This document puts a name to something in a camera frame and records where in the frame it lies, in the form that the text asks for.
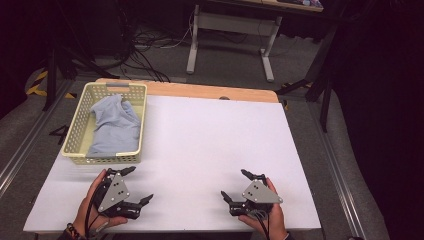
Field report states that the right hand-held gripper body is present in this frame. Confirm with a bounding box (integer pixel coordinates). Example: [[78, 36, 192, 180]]
[[228, 173, 284, 218]]

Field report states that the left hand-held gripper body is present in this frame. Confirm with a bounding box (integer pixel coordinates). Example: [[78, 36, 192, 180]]
[[92, 168, 143, 220]]

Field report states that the light blue knit garment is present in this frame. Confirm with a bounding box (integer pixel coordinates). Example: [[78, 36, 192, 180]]
[[88, 94, 142, 155]]

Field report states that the cream perforated plastic basket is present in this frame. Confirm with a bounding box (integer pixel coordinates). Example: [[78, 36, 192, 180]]
[[60, 81, 148, 166]]

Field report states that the person's right hand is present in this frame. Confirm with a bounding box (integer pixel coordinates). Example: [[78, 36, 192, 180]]
[[238, 177, 289, 240]]

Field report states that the person's left hand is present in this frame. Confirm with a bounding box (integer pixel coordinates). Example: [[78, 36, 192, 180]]
[[72, 169, 129, 238]]

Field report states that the black metal stand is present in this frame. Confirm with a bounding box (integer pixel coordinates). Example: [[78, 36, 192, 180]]
[[41, 43, 119, 113], [275, 19, 338, 133]]

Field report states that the yellow and black floor tape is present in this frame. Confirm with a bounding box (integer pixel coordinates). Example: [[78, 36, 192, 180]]
[[26, 69, 77, 100]]

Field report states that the white-legged wooden desk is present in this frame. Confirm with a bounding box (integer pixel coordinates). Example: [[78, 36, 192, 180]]
[[185, 0, 324, 83]]

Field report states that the dark curtain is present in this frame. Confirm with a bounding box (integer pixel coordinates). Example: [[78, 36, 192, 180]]
[[328, 0, 424, 240]]

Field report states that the colourful item on desk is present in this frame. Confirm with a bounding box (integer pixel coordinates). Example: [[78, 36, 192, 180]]
[[293, 0, 324, 8]]

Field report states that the right hand-held gripper cable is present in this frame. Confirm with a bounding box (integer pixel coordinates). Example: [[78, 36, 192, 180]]
[[253, 209, 272, 240]]

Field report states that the hand-held gripper cable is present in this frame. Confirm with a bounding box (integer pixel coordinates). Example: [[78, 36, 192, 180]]
[[253, 209, 272, 240], [83, 181, 111, 239]]

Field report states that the left hand-held gripper cable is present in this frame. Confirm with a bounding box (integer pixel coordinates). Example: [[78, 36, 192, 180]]
[[83, 181, 111, 239]]

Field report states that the beaded bracelet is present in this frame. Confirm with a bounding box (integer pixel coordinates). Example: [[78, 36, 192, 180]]
[[65, 222, 84, 240]]

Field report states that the aluminium floor rail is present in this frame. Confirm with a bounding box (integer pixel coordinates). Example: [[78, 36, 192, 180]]
[[308, 101, 368, 240], [0, 79, 73, 198]]

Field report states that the bundle of black floor cables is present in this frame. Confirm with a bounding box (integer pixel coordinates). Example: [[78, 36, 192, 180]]
[[116, 9, 198, 83]]

